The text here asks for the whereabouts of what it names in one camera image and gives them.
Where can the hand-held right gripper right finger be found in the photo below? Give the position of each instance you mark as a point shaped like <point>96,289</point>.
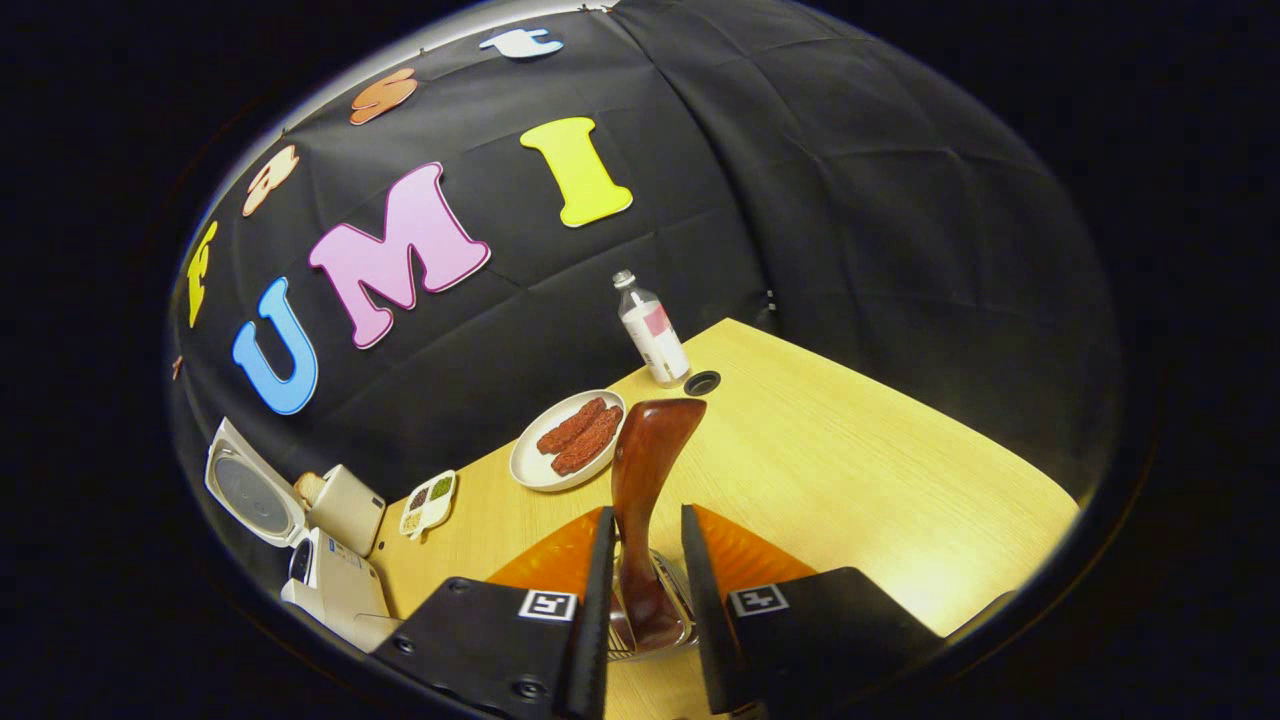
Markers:
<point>705,640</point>

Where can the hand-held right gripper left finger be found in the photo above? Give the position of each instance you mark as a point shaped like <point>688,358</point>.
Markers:
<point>592,640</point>

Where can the brown wooden spoon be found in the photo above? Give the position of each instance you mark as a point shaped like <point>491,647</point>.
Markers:
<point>650,460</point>

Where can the white rice cooker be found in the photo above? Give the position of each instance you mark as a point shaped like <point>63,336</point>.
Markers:
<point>340,590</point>

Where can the white round plate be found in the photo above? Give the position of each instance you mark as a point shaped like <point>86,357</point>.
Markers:
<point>530,465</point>

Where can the red meat piece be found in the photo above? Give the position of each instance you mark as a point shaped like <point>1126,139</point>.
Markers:
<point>570,427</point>
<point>590,445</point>

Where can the white divided bean dish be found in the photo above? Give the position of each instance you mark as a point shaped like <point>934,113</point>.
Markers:
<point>428,503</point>

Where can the white toaster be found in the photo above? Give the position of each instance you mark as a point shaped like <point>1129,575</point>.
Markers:
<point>350,510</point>

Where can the small bottle with pink label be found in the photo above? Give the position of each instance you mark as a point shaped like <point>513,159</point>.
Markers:
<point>655,335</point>

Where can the toast bread slice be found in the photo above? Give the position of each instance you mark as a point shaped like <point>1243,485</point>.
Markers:
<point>310,488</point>

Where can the black backdrop cloth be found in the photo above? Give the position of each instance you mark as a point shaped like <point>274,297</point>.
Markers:
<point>880,250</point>

